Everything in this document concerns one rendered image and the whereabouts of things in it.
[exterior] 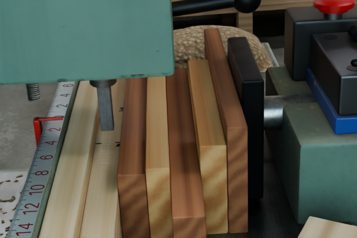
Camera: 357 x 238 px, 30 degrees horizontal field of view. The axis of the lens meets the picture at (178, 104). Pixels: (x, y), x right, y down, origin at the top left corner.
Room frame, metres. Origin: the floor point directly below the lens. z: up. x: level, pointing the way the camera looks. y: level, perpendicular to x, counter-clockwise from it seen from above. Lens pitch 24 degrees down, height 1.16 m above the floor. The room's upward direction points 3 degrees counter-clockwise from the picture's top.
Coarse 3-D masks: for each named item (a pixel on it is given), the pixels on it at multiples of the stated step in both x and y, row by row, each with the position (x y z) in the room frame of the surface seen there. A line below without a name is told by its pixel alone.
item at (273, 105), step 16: (240, 48) 0.46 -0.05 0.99; (240, 64) 0.42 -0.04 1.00; (256, 64) 0.42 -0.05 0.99; (240, 80) 0.40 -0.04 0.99; (256, 80) 0.40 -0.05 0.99; (240, 96) 0.40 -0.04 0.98; (256, 96) 0.39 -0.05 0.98; (272, 96) 0.44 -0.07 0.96; (288, 96) 0.44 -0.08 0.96; (304, 96) 0.44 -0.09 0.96; (256, 112) 0.39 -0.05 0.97; (272, 112) 0.43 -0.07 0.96; (256, 128) 0.39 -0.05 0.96; (272, 128) 0.43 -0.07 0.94; (256, 144) 0.39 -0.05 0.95; (256, 160) 0.39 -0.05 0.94; (256, 176) 0.39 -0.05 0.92; (256, 192) 0.39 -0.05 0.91
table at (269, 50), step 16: (272, 160) 0.46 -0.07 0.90; (272, 176) 0.43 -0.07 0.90; (272, 192) 0.41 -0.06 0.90; (256, 208) 0.39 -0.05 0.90; (272, 208) 0.39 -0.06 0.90; (288, 208) 0.39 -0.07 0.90; (256, 224) 0.37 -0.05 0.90; (272, 224) 0.37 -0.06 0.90; (288, 224) 0.37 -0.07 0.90; (304, 224) 0.37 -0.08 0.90; (352, 224) 0.37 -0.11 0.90
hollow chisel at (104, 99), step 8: (104, 88) 0.43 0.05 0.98; (104, 96) 0.43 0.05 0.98; (104, 104) 0.43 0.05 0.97; (112, 104) 0.43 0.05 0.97; (104, 112) 0.43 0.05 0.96; (112, 112) 0.43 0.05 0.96; (104, 120) 0.43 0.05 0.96; (112, 120) 0.43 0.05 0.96; (104, 128) 0.43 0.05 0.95; (112, 128) 0.43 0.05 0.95
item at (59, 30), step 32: (0, 0) 0.39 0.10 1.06; (32, 0) 0.39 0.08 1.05; (64, 0) 0.39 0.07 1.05; (96, 0) 0.39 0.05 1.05; (128, 0) 0.40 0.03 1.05; (160, 0) 0.40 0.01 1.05; (0, 32) 0.39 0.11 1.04; (32, 32) 0.39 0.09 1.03; (64, 32) 0.39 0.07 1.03; (96, 32) 0.39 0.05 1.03; (128, 32) 0.40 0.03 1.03; (160, 32) 0.40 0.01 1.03; (0, 64) 0.39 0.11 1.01; (32, 64) 0.39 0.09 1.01; (64, 64) 0.39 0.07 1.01; (96, 64) 0.39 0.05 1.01; (128, 64) 0.39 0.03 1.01; (160, 64) 0.40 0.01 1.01
